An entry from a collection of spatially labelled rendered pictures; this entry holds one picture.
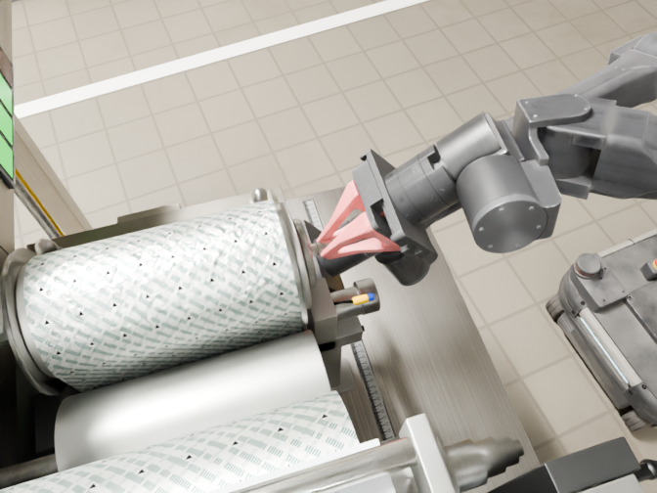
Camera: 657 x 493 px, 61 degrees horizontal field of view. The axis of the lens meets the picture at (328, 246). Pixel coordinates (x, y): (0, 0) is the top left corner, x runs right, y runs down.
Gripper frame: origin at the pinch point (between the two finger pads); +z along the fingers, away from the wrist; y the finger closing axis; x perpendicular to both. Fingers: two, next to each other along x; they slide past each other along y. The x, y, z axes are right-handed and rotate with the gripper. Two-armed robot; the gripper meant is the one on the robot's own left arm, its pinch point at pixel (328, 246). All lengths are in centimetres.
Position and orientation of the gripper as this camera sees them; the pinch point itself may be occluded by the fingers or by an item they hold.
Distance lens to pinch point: 56.8
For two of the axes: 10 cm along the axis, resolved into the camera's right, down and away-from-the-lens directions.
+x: -5.8, -2.7, -7.7
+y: -2.6, -8.3, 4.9
